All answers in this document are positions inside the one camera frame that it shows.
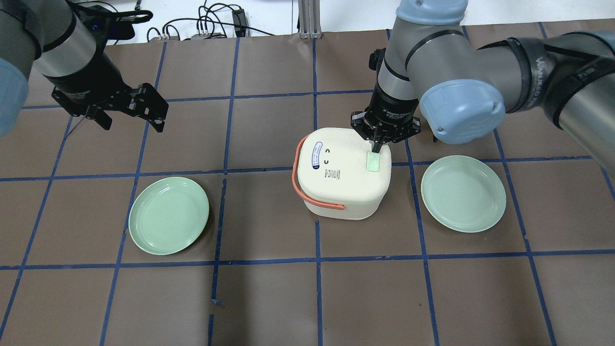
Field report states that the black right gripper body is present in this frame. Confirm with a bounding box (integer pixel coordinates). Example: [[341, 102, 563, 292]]
[[351, 86, 421, 143]]

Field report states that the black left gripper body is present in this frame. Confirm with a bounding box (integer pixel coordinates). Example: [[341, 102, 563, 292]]
[[52, 83, 144, 118]]

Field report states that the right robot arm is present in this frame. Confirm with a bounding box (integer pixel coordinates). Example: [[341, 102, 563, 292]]
[[350, 0, 615, 174]]

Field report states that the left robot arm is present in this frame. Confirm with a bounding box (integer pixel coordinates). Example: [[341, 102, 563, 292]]
[[0, 0, 169, 136]]

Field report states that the cream rice cooker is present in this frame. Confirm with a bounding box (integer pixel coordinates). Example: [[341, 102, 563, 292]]
[[292, 127, 393, 220]]

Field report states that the right green plate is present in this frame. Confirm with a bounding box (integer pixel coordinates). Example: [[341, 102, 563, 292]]
[[421, 155, 507, 234]]

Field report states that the green plate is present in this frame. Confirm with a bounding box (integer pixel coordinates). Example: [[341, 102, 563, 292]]
[[128, 176, 209, 256], [421, 155, 507, 234]]

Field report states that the left green plate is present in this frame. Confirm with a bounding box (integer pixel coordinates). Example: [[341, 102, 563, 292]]
[[128, 176, 209, 256]]

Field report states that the black cables bundle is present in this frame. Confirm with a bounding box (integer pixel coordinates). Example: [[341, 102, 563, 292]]
[[72, 0, 289, 44]]

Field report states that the aluminium frame post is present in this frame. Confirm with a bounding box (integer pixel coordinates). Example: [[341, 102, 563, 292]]
[[298, 0, 322, 39]]

